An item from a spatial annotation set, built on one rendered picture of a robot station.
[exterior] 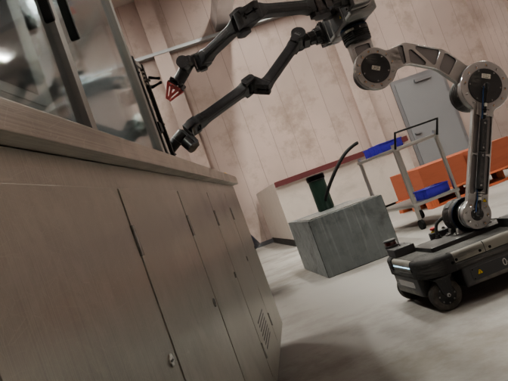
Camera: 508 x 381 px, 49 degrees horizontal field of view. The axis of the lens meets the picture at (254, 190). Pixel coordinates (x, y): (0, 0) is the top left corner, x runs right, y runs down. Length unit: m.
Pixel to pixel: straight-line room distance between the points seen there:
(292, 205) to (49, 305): 7.57
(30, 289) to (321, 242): 3.95
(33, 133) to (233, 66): 10.58
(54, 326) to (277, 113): 10.54
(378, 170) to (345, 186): 0.56
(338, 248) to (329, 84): 7.19
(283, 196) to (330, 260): 3.72
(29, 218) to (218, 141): 10.27
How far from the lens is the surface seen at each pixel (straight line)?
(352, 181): 8.35
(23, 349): 0.56
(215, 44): 2.56
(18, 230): 0.62
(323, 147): 11.12
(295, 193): 8.15
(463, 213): 2.77
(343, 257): 4.52
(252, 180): 10.83
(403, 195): 7.54
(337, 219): 4.50
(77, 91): 1.13
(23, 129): 0.65
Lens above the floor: 0.70
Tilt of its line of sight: 2 degrees up
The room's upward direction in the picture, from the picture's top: 20 degrees counter-clockwise
